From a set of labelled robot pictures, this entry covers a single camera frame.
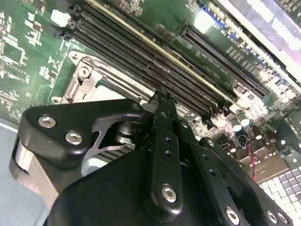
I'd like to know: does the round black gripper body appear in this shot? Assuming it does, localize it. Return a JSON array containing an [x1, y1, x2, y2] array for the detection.
[[47, 148, 226, 226]]

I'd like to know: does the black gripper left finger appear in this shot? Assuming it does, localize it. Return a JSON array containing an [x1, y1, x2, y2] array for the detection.
[[15, 89, 184, 222]]

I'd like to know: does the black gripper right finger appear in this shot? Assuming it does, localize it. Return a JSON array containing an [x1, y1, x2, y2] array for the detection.
[[167, 93, 293, 226]]

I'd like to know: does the metal socket cover frame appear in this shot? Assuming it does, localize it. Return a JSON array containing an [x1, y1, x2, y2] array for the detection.
[[65, 58, 153, 104]]

